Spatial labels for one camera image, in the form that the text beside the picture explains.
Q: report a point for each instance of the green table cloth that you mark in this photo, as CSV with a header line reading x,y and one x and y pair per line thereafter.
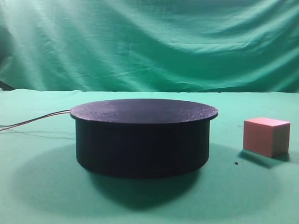
x,y
42,183

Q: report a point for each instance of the pink cube block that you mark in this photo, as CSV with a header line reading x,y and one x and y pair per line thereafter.
x,y
267,137

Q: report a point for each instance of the black round turntable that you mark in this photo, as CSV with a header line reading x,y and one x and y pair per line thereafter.
x,y
142,138

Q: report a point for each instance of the green backdrop cloth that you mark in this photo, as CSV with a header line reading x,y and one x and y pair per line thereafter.
x,y
150,45

